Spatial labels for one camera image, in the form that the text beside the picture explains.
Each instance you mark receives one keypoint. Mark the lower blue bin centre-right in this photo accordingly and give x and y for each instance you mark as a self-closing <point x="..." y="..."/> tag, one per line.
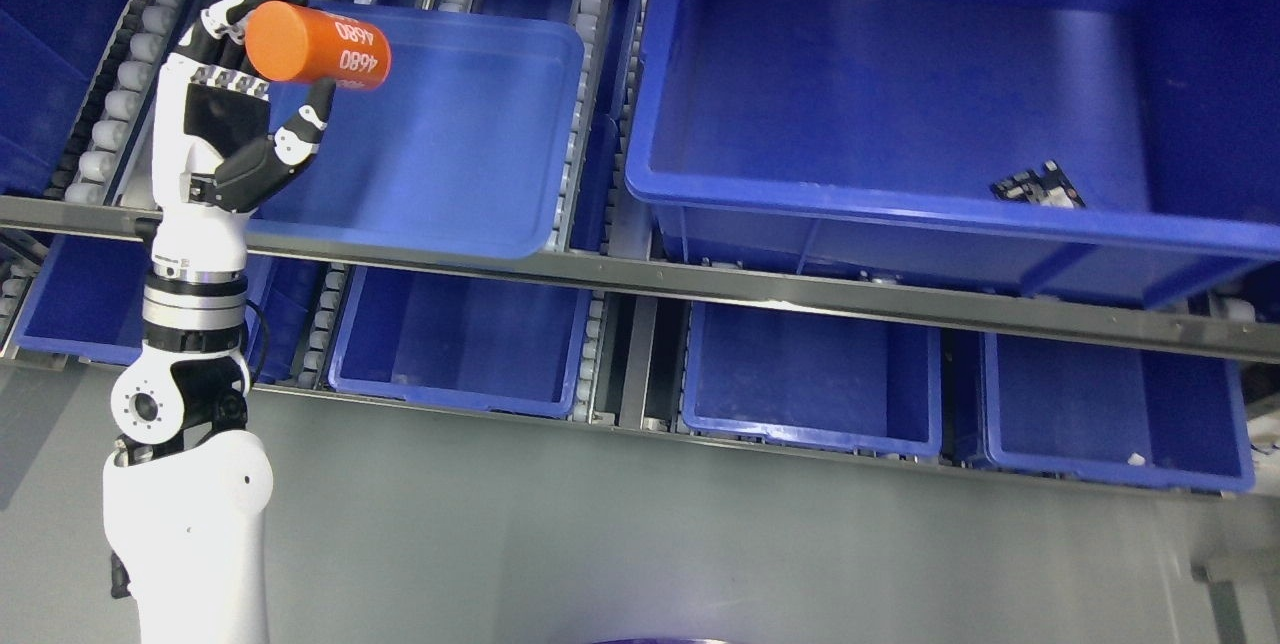
<point x="814" y="381"/>

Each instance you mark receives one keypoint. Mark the orange cylindrical capacitor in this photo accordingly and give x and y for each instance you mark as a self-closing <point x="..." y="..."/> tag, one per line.
<point x="289" y="43"/>

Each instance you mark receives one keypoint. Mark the dark blue bin top-left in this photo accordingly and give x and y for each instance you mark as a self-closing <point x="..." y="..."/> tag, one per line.
<point x="50" y="52"/>

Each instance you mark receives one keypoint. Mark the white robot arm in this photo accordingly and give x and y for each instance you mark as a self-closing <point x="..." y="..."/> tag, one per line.
<point x="185" y="489"/>

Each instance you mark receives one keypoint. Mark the lower blue bin left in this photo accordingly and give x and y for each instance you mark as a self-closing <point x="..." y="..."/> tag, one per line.
<point x="86" y="302"/>

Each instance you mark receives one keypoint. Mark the large blue bin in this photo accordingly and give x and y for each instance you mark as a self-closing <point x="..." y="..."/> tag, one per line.
<point x="860" y="137"/>

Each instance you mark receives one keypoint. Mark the lower blue bin centre-left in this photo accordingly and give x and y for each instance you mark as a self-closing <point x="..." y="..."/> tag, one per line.
<point x="470" y="344"/>

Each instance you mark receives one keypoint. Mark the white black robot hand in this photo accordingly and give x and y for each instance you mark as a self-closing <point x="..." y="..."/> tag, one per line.
<point x="214" y="157"/>

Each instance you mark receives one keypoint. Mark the white roller track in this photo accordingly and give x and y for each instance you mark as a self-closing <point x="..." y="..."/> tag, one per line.
<point x="580" y="203"/>
<point x="110" y="138"/>

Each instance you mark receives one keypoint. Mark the lower blue bin right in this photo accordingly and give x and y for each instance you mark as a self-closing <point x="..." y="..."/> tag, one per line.
<point x="1110" y="415"/>

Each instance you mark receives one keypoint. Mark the metal shelf front rail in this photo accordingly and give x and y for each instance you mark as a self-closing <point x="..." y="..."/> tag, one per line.
<point x="446" y="252"/>

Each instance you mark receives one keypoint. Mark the blue tray bin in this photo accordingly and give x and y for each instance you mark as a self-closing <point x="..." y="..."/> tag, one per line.
<point x="467" y="133"/>

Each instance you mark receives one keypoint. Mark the white roller track left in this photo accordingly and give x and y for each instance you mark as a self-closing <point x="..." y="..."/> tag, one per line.
<point x="110" y="138"/>

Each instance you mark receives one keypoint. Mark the white roller track centre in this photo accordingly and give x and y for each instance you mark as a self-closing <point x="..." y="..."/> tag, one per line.
<point x="580" y="203"/>

